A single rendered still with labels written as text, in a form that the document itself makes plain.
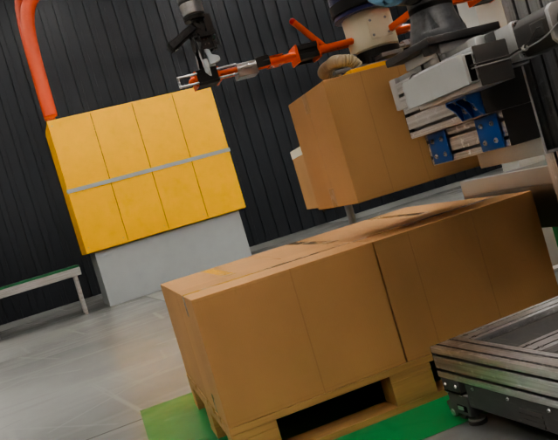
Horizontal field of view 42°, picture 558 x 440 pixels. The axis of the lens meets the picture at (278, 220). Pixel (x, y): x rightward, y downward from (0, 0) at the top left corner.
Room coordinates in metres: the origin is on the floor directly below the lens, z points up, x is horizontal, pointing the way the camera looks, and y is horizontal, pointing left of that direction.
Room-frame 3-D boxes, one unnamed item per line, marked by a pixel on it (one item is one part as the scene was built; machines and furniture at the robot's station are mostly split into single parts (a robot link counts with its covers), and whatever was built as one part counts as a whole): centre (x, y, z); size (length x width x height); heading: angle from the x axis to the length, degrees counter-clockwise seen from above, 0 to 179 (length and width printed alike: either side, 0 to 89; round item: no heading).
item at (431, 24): (1.92, -0.54, 1.09); 0.15 x 0.15 x 0.10
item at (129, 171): (9.88, 1.56, 1.24); 2.22 x 0.91 x 2.48; 109
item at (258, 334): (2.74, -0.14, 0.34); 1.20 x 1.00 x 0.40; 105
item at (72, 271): (9.09, 3.24, 0.32); 1.25 x 0.50 x 0.64; 109
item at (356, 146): (2.52, -0.49, 0.87); 0.60 x 0.40 x 0.40; 105
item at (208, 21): (2.37, 0.07, 1.34); 0.09 x 0.08 x 0.12; 104
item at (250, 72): (2.40, -0.04, 1.19); 0.07 x 0.07 x 0.04; 14
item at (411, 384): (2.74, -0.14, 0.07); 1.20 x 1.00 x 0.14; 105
